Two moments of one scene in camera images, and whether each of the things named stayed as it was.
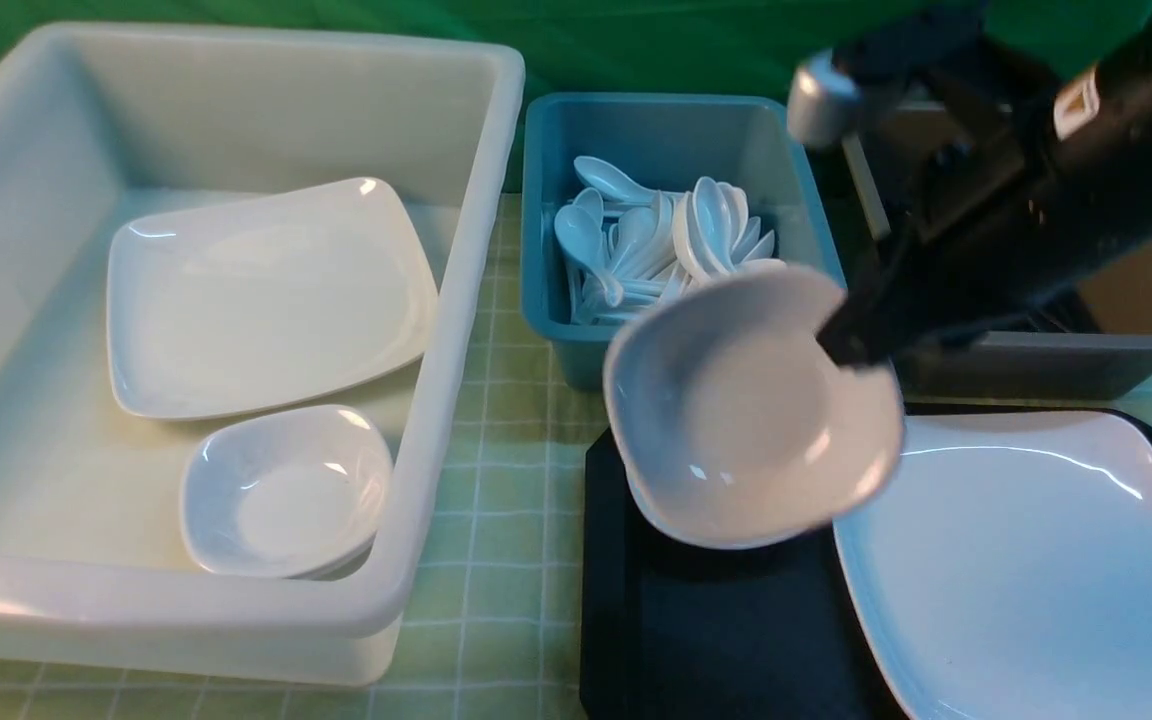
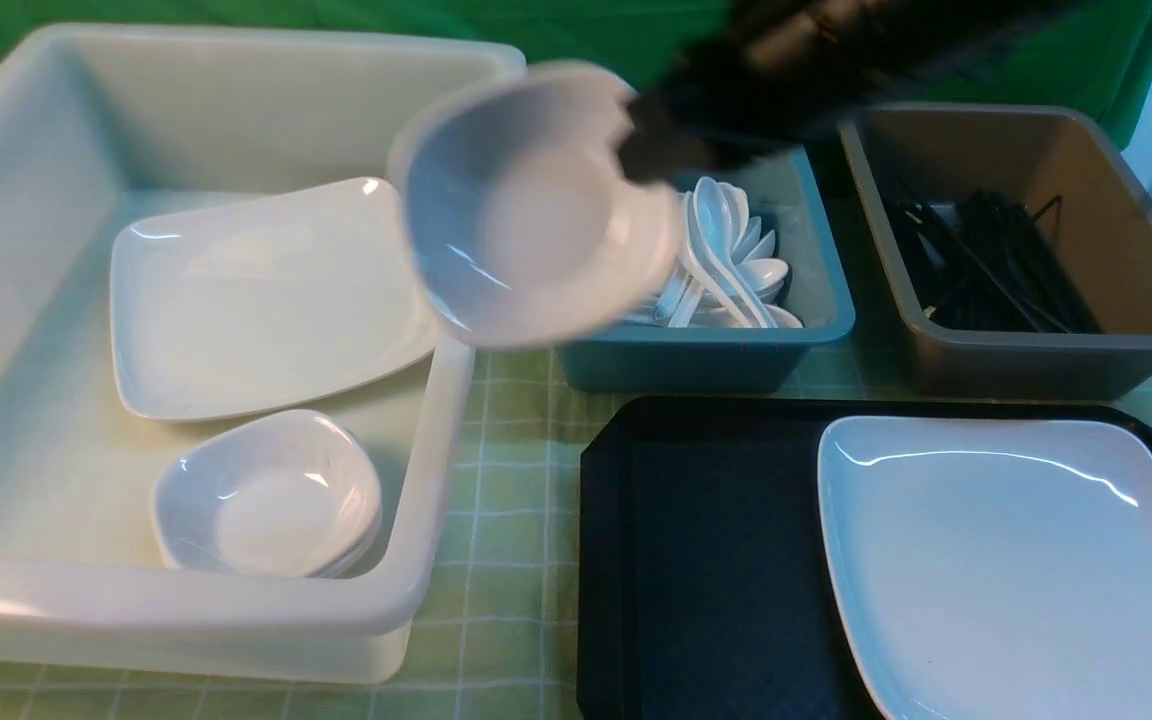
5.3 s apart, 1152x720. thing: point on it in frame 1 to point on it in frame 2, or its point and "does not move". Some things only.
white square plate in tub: x=224 y=303 does not move
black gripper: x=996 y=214 to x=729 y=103
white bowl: x=747 y=496 to x=515 y=217
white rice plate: x=1037 y=565 does not move
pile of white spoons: x=627 y=248 to x=726 y=276
